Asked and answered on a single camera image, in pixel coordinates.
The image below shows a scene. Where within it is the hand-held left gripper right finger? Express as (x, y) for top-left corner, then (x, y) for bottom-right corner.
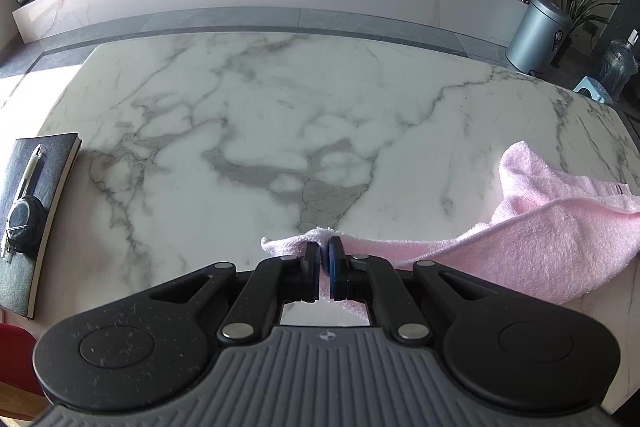
(322, 238), (495, 343)

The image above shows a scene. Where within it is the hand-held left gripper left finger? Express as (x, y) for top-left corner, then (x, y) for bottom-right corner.
(149, 242), (322, 342)

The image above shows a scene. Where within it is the pink terry towel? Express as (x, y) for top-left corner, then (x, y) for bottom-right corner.
(261, 140), (640, 326)

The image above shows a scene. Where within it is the black notebook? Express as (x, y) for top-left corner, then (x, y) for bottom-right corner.
(0, 133), (82, 321)

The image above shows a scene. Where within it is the round black tape measure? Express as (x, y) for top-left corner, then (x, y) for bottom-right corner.
(5, 196), (47, 254)

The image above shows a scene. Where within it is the clear ballpoint pen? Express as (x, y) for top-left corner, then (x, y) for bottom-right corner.
(1, 145), (47, 264)

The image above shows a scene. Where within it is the grey metal trash can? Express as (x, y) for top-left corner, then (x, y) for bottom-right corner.
(507, 0), (574, 75)

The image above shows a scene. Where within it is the red chair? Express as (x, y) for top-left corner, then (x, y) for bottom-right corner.
(0, 323), (45, 399)

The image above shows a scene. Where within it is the teal plastic stool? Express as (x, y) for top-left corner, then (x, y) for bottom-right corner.
(574, 77), (614, 104)

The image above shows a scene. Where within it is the large clear water bottle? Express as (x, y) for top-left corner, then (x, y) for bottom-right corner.
(597, 32), (640, 100)

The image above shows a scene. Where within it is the long-leaved potted plant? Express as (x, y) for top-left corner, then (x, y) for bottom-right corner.
(545, 0), (624, 58)

